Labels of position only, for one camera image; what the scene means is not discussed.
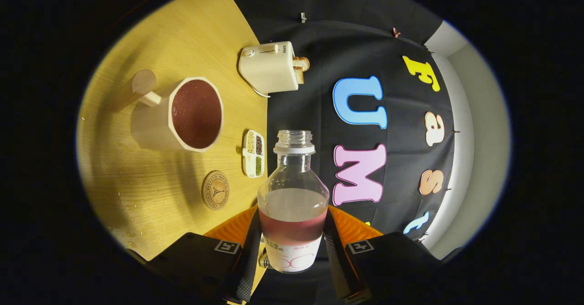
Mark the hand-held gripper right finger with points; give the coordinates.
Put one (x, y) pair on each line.
(337, 268)

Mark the round cork coaster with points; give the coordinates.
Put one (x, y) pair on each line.
(215, 190)

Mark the white toaster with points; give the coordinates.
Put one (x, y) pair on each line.
(269, 70)

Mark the toast slice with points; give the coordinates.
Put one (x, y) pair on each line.
(299, 76)
(302, 63)

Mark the clear juice bottle pink label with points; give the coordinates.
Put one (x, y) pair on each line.
(292, 204)

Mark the wooden table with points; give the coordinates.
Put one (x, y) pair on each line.
(137, 181)

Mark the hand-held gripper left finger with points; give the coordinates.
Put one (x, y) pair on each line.
(246, 273)

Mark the black backdrop cloth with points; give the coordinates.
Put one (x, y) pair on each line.
(401, 113)

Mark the white divided spice tray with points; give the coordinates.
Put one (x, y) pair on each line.
(253, 154)

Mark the pink clip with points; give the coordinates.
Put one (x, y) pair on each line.
(395, 32)

